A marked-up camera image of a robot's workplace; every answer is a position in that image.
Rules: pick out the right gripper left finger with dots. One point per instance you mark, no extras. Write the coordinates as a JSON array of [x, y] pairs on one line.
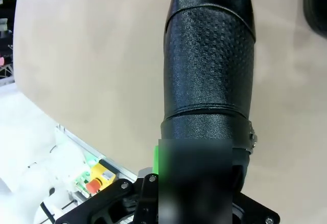
[[107, 203]]

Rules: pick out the aluminium table edge rail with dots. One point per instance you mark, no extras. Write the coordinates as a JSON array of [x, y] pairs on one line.
[[84, 146]]

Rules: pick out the cluttered storage shelf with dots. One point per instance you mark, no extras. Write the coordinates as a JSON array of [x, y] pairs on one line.
[[6, 29]]

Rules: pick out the black leather loafer shoe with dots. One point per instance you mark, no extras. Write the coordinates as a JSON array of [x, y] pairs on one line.
[[318, 4], [209, 68]]

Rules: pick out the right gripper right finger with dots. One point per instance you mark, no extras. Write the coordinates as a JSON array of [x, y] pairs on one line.
[[255, 211]]

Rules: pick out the yellow emergency stop box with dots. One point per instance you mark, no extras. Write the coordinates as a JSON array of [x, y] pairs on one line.
[[99, 173]]

